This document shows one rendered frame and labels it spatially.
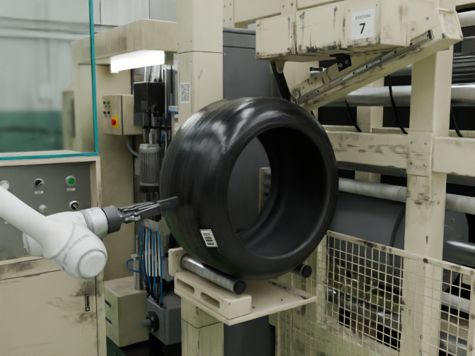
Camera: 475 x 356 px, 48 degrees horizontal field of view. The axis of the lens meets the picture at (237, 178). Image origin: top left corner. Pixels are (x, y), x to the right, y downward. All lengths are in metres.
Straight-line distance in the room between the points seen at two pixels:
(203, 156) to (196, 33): 0.57
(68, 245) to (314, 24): 1.06
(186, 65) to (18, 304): 1.07
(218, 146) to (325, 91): 0.57
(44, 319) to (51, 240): 0.93
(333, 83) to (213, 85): 0.44
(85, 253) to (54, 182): 0.89
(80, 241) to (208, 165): 0.45
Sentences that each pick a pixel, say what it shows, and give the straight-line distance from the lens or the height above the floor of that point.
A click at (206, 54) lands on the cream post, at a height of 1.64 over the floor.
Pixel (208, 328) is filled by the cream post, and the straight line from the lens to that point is 2.13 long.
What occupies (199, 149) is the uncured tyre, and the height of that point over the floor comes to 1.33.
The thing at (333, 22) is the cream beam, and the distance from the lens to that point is 1.76.
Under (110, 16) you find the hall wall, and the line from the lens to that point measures 11.13.
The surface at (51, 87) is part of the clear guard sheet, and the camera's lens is 2.09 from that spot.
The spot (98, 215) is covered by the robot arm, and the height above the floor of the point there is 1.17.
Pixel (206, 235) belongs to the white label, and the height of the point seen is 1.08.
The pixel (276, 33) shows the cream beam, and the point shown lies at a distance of 1.97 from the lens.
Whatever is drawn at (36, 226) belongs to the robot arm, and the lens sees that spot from 1.28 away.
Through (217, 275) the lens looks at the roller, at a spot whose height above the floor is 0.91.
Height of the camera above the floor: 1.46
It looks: 8 degrees down
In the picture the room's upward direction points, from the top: straight up
